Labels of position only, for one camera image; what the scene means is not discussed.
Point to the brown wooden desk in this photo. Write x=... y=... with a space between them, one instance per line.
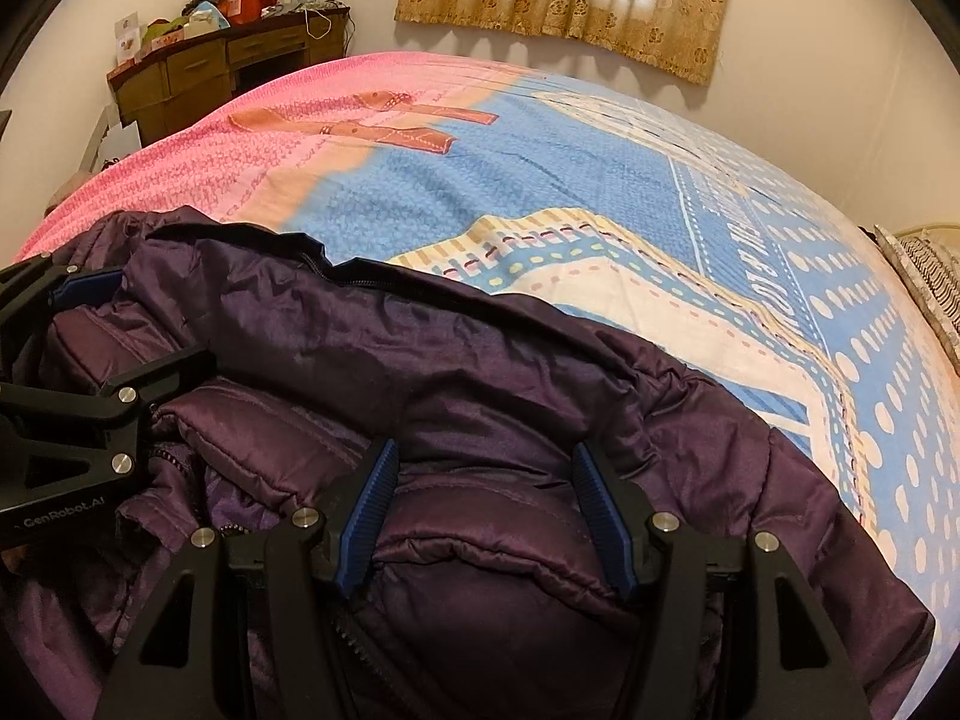
x=195 y=67

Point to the printed pink and blue bedsheet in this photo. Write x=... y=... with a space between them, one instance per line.
x=600 y=187

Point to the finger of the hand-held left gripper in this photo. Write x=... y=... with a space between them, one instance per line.
x=112 y=405
x=86 y=286

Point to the beige floral window curtain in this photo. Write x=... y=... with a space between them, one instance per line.
x=487 y=0

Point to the flat pink box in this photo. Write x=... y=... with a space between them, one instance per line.
x=165 y=43

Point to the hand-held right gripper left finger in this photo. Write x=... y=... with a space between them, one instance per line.
x=367 y=517

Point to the white paper bag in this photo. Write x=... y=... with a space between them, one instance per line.
x=112 y=142

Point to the pale blue packet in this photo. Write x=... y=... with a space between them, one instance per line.
x=207 y=19

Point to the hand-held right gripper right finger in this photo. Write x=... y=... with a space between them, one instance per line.
x=604 y=525

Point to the white greeting card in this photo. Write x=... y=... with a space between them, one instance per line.
x=128 y=36

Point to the purple quilted jacket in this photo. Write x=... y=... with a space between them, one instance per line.
x=487 y=405

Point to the patterned white pillow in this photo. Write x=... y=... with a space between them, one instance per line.
x=922 y=277

